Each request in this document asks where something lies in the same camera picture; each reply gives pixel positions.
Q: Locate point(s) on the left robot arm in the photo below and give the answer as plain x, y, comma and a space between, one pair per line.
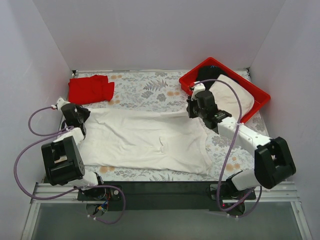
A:
62, 159

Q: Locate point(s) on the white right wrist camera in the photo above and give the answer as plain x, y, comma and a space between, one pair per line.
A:
198, 88

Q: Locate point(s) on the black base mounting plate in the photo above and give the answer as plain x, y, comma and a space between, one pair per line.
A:
168, 195

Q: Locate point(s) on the black t shirt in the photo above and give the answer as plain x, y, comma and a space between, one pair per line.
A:
210, 72

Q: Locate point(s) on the red folded t shirt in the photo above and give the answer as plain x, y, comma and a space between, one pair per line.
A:
88, 90

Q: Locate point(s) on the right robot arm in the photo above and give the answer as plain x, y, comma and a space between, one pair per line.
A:
273, 162

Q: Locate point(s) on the floral table mat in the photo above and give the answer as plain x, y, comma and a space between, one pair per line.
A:
158, 91

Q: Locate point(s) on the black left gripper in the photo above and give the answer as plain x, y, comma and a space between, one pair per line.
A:
81, 115

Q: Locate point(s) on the red plastic bin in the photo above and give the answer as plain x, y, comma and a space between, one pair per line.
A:
260, 96

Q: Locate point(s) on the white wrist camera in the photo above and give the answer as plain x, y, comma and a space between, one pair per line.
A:
60, 103
198, 88

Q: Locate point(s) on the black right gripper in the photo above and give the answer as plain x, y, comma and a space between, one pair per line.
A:
192, 110

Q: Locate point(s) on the white t shirt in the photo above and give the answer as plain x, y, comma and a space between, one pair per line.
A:
145, 140

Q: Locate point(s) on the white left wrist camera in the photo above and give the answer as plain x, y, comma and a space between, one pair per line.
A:
60, 103

